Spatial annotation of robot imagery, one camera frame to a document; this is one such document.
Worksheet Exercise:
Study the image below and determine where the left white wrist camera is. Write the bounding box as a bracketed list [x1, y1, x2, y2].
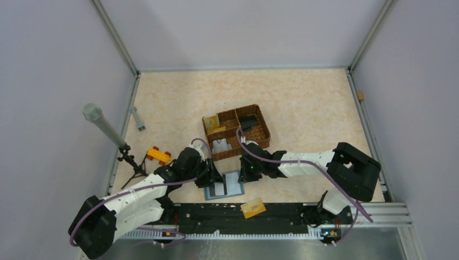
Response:
[190, 143, 209, 160]

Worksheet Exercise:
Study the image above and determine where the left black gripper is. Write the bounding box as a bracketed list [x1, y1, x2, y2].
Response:
[183, 157, 225, 188]

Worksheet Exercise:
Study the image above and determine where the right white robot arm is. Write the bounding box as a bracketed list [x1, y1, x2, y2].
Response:
[241, 142, 382, 223]

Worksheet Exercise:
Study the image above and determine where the yellow red toy car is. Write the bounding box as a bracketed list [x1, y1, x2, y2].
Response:
[146, 146, 172, 166]

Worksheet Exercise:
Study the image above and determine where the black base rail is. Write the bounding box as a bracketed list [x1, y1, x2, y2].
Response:
[168, 203, 324, 236]

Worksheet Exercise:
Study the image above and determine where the blue leather card holder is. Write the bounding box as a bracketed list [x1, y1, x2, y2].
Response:
[204, 171, 245, 200]

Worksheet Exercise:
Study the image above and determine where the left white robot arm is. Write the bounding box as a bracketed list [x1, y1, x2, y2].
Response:
[68, 147, 224, 259]

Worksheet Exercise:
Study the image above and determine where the white blue card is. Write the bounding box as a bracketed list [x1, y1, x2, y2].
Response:
[214, 183, 227, 197]

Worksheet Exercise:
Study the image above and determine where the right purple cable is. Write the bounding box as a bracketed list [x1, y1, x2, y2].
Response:
[235, 128, 375, 246]

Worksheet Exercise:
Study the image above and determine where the woven wicker tray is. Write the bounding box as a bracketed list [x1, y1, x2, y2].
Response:
[201, 104, 271, 162]

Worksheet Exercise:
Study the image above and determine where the small tan cork piece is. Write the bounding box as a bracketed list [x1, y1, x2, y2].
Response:
[356, 91, 364, 102]

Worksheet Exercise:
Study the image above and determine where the gold credit card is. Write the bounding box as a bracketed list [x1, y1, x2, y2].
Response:
[240, 197, 266, 219]

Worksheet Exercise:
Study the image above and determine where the black tube clamp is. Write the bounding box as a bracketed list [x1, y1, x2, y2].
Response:
[117, 145, 148, 189]

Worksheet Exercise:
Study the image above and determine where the black VIP card stack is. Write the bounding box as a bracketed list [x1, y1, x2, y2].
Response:
[238, 115, 259, 132]

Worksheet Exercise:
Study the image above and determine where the grey metal tube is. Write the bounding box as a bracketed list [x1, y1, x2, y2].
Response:
[82, 103, 127, 148]

